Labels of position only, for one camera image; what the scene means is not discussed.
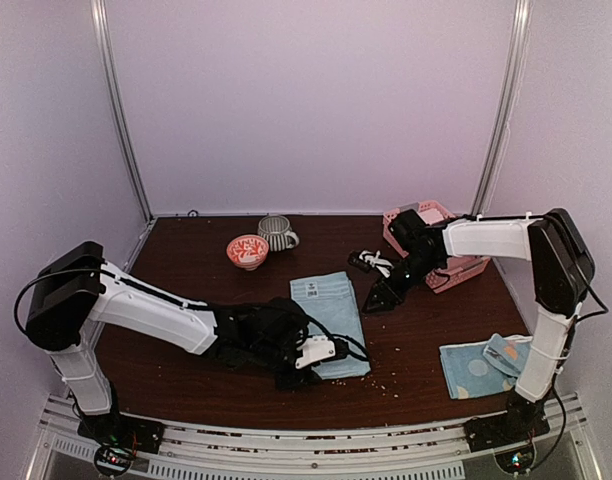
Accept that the left aluminium frame post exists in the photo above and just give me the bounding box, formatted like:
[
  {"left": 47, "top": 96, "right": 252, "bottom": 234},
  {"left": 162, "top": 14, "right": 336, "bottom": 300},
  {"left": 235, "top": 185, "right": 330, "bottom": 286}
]
[{"left": 90, "top": 0, "right": 154, "bottom": 223}]

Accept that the right aluminium frame post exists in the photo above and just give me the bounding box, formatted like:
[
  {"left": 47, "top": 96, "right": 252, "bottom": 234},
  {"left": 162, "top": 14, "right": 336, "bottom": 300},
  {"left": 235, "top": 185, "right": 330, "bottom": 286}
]
[{"left": 470, "top": 0, "right": 532, "bottom": 215}]

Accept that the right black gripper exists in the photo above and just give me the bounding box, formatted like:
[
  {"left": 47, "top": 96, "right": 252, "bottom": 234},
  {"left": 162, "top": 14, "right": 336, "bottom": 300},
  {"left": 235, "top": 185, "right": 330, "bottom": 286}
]
[{"left": 362, "top": 250, "right": 443, "bottom": 313}]

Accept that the front aluminium rail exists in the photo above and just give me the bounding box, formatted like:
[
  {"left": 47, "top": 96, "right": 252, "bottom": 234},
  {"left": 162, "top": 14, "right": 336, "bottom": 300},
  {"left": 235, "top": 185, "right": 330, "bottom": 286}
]
[{"left": 38, "top": 392, "right": 587, "bottom": 479}]

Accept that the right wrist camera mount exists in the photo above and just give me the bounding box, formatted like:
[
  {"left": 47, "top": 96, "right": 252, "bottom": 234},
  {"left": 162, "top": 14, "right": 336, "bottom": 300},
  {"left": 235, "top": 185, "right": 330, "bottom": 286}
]
[{"left": 348, "top": 250, "right": 394, "bottom": 278}]

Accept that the red patterned bowl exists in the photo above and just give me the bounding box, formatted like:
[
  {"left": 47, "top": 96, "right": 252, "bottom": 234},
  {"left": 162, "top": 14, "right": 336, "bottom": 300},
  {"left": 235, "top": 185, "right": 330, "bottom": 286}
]
[{"left": 226, "top": 234, "right": 270, "bottom": 271}]

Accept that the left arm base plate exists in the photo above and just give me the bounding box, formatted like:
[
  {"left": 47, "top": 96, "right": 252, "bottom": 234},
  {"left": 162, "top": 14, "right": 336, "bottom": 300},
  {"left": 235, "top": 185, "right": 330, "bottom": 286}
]
[{"left": 77, "top": 411, "right": 165, "bottom": 454}]

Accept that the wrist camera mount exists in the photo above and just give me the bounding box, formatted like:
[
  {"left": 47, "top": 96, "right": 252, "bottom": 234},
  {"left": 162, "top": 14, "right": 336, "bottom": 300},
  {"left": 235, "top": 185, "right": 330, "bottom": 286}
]
[
  {"left": 295, "top": 335, "right": 336, "bottom": 370},
  {"left": 348, "top": 250, "right": 394, "bottom": 278}
]

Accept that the pink plastic basket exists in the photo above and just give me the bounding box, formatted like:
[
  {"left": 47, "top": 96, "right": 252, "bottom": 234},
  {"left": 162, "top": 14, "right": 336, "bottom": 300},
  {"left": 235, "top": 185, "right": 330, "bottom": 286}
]
[{"left": 382, "top": 200, "right": 490, "bottom": 294}]

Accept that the striped ceramic mug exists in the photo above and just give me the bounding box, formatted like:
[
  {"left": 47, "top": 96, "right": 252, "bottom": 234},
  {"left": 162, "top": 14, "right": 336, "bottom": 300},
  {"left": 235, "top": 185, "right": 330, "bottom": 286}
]
[{"left": 257, "top": 215, "right": 300, "bottom": 252}]

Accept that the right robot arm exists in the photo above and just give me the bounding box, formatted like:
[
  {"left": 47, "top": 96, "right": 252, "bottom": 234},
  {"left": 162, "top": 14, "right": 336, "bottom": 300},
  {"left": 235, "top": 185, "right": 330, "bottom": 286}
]
[{"left": 362, "top": 208, "right": 595, "bottom": 442}]

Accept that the blue patterned towel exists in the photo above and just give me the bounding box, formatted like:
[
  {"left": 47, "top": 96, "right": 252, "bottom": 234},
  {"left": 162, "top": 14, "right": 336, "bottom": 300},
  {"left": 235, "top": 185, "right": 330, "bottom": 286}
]
[{"left": 439, "top": 333, "right": 532, "bottom": 400}]

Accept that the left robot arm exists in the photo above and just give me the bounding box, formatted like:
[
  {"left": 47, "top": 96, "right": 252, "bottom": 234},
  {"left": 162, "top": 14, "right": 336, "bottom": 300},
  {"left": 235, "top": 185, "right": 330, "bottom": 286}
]
[{"left": 13, "top": 241, "right": 350, "bottom": 444}]

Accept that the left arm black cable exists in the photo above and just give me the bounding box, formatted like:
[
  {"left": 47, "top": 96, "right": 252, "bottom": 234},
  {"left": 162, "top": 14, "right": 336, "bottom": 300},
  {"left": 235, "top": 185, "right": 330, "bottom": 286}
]
[{"left": 305, "top": 319, "right": 371, "bottom": 364}]

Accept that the light blue towel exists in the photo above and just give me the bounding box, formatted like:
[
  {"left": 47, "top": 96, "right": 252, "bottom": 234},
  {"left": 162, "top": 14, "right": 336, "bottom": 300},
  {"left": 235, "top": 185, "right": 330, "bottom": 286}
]
[{"left": 290, "top": 271, "right": 371, "bottom": 380}]

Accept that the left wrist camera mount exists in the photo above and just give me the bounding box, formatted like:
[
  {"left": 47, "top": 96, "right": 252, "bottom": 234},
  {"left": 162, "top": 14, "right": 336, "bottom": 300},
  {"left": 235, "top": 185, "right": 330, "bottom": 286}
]
[{"left": 295, "top": 335, "right": 336, "bottom": 370}]

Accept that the aluminium frame post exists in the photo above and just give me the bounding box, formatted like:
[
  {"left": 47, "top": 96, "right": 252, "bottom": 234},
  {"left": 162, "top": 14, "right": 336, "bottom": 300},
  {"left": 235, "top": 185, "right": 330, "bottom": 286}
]
[
  {"left": 470, "top": 0, "right": 532, "bottom": 215},
  {"left": 90, "top": 0, "right": 154, "bottom": 223}
]

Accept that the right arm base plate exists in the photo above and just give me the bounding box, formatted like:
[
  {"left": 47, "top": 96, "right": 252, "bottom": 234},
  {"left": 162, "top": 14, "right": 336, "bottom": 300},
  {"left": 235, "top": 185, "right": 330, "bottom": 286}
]
[{"left": 463, "top": 412, "right": 550, "bottom": 452}]

